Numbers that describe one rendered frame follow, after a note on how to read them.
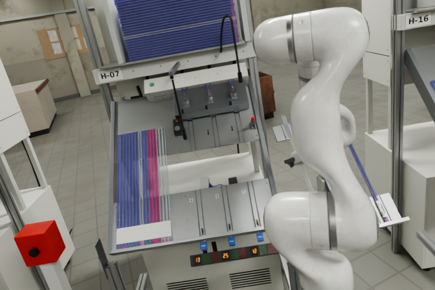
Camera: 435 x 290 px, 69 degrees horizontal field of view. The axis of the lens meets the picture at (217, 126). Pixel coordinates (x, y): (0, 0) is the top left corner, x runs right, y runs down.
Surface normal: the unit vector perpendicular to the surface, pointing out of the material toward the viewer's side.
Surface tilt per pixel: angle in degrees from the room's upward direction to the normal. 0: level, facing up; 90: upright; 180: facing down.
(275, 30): 61
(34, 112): 90
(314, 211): 38
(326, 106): 79
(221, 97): 44
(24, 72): 90
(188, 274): 90
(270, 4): 90
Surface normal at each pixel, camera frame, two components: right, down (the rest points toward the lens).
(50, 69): 0.37, 0.24
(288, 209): -0.36, -0.53
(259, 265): 0.02, 0.33
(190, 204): -0.11, -0.44
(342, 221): -0.42, -0.18
